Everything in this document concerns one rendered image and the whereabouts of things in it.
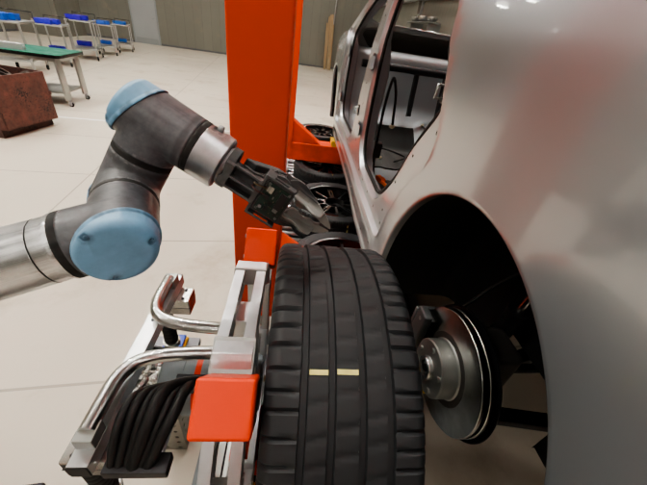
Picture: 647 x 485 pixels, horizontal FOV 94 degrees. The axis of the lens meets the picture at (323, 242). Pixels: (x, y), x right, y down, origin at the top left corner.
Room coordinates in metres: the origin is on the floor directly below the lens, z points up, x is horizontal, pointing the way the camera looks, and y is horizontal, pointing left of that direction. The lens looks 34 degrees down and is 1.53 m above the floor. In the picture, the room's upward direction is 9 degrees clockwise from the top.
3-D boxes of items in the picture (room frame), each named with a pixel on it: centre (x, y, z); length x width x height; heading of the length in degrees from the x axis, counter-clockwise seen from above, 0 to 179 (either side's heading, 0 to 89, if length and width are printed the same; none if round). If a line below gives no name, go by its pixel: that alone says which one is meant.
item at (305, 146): (2.89, 0.19, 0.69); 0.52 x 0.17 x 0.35; 98
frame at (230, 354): (0.38, 0.13, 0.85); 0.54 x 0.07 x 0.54; 8
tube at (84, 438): (0.27, 0.23, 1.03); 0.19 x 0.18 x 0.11; 98
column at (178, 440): (0.56, 0.49, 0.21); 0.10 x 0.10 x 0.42; 8
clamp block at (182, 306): (0.52, 0.35, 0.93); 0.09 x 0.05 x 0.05; 98
